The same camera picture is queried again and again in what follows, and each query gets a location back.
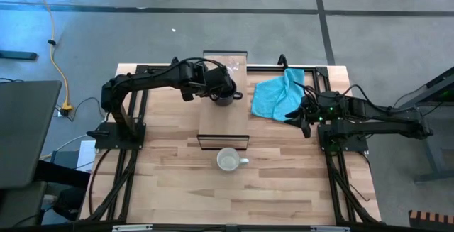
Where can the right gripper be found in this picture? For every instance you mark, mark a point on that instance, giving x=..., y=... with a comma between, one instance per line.
x=317, y=109

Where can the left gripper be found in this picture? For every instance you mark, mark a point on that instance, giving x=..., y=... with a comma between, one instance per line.
x=218, y=81

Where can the black speckled enamel mug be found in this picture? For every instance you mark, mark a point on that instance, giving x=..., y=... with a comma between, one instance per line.
x=224, y=100

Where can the clear glass footed cup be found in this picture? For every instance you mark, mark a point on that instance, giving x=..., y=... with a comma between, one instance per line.
x=233, y=65

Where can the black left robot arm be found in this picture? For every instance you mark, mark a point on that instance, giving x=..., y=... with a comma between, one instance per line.
x=149, y=79

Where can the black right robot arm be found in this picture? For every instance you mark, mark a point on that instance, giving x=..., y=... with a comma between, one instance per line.
x=383, y=127

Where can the blue microfibre cloth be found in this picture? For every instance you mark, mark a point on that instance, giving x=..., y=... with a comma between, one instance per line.
x=273, y=97

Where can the white paper sheet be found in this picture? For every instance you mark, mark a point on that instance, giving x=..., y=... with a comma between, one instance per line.
x=87, y=155

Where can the orange black striped box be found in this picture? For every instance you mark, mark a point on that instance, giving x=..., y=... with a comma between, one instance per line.
x=431, y=218

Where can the black office chair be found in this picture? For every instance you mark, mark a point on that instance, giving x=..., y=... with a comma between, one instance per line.
x=60, y=175

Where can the grey desk top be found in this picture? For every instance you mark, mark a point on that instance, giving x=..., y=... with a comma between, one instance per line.
x=25, y=132

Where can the black floor bar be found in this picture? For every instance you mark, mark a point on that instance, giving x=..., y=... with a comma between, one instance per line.
x=17, y=55

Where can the wooden shelf black frame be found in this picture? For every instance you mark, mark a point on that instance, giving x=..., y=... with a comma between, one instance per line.
x=223, y=122

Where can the black aluminium rig frame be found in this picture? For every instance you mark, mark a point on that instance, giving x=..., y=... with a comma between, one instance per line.
x=269, y=69

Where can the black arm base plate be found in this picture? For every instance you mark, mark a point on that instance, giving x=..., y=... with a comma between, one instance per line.
x=106, y=141
x=354, y=147

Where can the silver table bracket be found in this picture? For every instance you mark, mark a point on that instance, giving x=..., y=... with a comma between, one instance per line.
x=330, y=229
x=131, y=228

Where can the grey metal table frame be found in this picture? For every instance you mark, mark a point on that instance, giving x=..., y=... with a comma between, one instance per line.
x=434, y=164

